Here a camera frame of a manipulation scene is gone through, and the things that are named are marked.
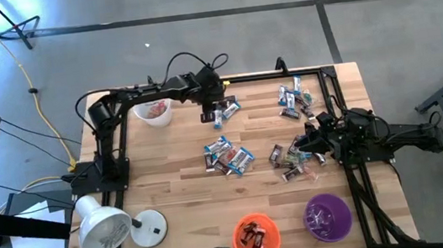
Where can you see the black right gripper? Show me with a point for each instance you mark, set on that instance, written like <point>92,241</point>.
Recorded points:
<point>331,142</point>

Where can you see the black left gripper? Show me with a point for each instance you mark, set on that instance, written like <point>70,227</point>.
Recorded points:
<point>208,85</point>

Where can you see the dark brown Hershey bar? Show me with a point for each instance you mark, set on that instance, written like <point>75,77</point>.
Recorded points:
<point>293,144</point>
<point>307,112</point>
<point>290,113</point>
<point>248,231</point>
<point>208,117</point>
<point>276,154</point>
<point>320,159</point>
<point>293,173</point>
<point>229,99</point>
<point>259,238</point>
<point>223,167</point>
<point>209,162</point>

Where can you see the red candy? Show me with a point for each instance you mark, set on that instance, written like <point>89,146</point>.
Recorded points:
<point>162,106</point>
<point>229,155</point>

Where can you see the orange candy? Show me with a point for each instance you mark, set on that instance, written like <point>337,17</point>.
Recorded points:
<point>151,112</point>

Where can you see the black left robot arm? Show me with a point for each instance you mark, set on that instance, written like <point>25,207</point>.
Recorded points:
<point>99,113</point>

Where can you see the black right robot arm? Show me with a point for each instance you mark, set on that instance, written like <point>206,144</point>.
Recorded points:
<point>409,137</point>

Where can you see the green wrapped candy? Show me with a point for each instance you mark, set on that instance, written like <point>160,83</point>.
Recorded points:
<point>293,159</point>
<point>307,97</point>

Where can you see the pink wrapped candy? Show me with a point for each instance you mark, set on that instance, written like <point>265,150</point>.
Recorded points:
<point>311,175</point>

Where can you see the white blue Hershey bar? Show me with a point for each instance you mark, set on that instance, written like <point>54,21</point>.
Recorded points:
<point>231,110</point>
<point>217,119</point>
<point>290,100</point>
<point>215,143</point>
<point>296,84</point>
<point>282,95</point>
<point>224,149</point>
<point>306,155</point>
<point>246,162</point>
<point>239,156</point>

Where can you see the white skull bucket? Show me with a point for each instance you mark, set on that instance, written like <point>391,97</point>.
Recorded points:
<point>162,121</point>

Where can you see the purple plastic bucket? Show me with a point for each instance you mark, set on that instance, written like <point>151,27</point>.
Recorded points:
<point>328,219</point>

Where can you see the white desk lamp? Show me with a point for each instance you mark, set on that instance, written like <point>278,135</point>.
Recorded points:
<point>100,225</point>

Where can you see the black tripod stand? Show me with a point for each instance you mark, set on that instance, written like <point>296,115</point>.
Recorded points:
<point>16,26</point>

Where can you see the dark grey board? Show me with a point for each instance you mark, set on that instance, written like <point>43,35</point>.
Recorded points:
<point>19,201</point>

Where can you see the black table beam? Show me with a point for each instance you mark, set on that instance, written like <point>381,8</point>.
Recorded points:
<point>14,225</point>

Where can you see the black frame bracket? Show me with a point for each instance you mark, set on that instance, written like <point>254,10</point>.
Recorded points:
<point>281,66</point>

